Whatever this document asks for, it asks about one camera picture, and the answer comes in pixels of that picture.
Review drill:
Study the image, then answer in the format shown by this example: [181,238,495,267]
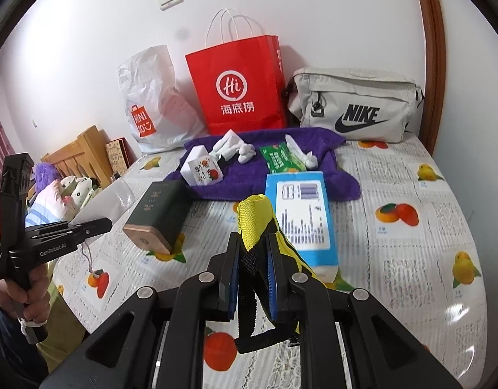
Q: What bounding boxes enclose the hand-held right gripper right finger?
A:
[265,233,464,389]

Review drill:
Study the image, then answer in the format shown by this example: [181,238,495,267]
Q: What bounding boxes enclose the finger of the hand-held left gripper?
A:
[33,217,113,238]

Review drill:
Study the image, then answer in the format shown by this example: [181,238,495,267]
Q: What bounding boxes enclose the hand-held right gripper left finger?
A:
[38,231,242,389]

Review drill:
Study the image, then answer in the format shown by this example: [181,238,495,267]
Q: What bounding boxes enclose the yellow pouch with black strap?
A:
[232,194,314,354]

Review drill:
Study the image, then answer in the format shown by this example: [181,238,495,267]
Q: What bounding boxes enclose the fruit print tissue pack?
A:
[194,155,226,186]

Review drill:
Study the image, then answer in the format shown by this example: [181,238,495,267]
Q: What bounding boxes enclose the green snack packet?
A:
[260,142,308,173]

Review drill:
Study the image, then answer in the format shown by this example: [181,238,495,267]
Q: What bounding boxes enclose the white tissue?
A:
[284,135,318,170]

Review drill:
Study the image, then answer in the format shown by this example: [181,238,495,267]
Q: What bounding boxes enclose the white gloves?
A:
[210,130,258,167]

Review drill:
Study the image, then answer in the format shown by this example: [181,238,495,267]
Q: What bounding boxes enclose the person's left forearm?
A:
[0,292,43,389]

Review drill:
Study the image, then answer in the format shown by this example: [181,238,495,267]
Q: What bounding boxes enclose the person's left hand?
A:
[0,265,52,324]

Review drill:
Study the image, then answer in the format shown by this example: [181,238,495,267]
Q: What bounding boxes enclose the purple plush toy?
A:
[34,162,61,191]

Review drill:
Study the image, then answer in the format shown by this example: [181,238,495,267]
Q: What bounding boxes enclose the blue tissue box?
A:
[265,171,341,282]

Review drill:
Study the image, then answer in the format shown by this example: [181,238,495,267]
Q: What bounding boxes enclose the wooden headboard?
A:
[42,125,116,189]

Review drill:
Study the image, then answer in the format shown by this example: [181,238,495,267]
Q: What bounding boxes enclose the dark green gold tin box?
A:
[122,180,193,256]

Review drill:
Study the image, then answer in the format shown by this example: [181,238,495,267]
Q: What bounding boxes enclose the patterned hardcover book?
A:
[105,140,132,171]

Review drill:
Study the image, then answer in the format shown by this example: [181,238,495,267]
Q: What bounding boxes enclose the purple towel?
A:
[165,127,362,202]

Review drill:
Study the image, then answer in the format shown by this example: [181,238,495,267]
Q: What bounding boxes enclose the fruit print tablecloth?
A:
[52,136,498,389]

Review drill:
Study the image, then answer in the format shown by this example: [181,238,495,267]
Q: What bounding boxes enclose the white plastic shopping bag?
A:
[117,44,207,155]

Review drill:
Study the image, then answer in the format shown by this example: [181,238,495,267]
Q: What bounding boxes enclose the grey waist bag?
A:
[282,67,425,143]

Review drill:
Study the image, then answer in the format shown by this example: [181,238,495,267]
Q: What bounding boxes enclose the red paper bag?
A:
[185,7,289,135]

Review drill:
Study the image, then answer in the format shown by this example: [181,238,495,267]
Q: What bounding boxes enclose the brown wooden door frame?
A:
[411,0,444,155]

